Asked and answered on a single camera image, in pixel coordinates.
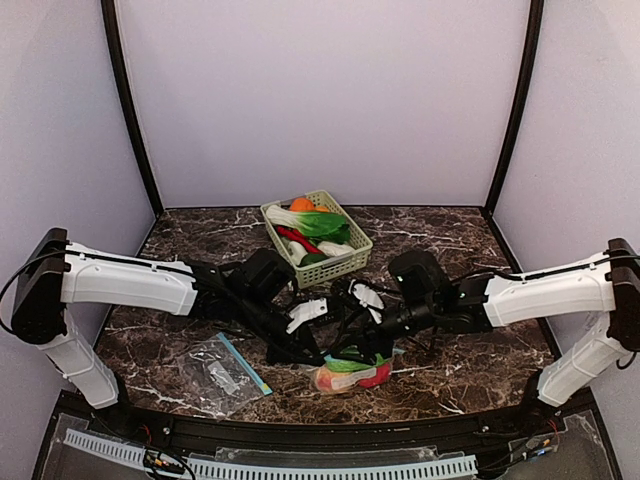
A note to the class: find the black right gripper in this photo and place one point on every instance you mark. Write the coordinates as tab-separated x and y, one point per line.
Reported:
364	340

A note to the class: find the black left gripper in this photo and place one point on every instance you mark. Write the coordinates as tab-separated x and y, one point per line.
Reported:
298	345

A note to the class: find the yellow peach toy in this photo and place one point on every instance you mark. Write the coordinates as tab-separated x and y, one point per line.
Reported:
323	380

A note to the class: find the red toy apple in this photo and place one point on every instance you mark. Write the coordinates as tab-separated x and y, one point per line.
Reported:
382	375

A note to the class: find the clear zip bag blue zipper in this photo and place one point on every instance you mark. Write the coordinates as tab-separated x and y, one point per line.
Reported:
349	381

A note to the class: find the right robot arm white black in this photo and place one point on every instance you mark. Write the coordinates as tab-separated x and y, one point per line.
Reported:
606	283

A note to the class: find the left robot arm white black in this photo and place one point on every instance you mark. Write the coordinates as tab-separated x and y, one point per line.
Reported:
60	272

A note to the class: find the spare clear zip bag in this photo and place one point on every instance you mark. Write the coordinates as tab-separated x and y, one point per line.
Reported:
218	379

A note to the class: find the beige perforated plastic basket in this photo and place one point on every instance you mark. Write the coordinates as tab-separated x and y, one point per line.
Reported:
332	267

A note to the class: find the dark green toy vegetable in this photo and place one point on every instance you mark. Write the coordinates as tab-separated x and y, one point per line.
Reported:
312	258

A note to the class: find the red chili pepper toy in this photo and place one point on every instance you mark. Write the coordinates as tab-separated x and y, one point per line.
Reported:
296	236

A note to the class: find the green white bok choy toy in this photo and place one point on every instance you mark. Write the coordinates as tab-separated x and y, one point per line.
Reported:
318	225

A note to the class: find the orange toy fruit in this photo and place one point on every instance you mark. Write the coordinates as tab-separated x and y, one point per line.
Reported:
304	204

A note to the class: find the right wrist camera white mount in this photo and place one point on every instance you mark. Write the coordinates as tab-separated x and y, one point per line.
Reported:
368	298

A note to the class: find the white slotted cable duct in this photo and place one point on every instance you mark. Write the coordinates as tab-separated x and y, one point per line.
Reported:
230	463

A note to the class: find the black front rail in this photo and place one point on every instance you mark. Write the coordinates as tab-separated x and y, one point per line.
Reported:
481	432

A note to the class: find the right black frame post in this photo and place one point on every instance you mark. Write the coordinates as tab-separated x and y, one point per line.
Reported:
519	101

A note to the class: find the black frame post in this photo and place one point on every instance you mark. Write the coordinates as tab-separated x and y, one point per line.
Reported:
128	109
519	101

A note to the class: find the left black frame post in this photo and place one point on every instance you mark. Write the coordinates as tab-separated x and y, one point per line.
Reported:
128	109

